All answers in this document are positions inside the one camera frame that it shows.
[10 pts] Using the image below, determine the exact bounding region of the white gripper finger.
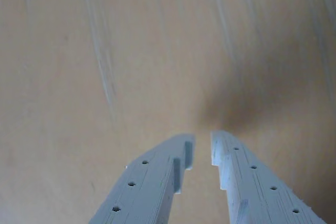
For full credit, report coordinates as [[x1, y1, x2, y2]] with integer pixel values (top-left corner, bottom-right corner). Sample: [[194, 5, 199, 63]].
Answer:
[[89, 132, 197, 224], [209, 129, 329, 224]]

